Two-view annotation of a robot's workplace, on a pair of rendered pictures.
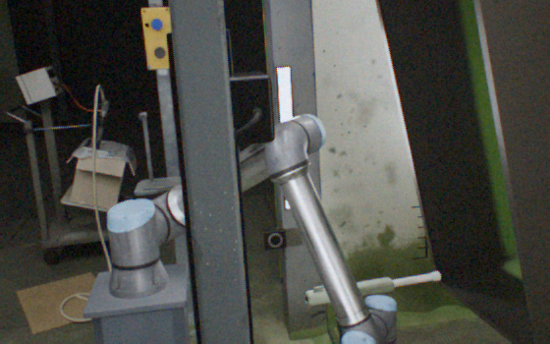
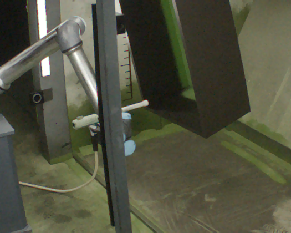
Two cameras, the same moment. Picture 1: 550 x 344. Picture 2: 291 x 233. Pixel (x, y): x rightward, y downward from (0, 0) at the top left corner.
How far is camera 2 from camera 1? 1.41 m
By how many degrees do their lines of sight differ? 21
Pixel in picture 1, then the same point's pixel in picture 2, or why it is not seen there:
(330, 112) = (68, 10)
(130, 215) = not seen: outside the picture
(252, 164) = (46, 47)
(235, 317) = (117, 89)
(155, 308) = not seen: outside the picture
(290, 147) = (73, 35)
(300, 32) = not seen: outside the picture
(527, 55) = not seen: outside the picture
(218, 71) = (113, 15)
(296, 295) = (51, 134)
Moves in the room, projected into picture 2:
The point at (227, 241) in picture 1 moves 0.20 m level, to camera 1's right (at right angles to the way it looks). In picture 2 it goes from (115, 64) to (173, 55)
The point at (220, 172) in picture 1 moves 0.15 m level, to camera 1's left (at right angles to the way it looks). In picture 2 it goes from (113, 43) to (68, 51)
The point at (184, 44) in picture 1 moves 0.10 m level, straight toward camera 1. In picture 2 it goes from (105, 8) to (118, 13)
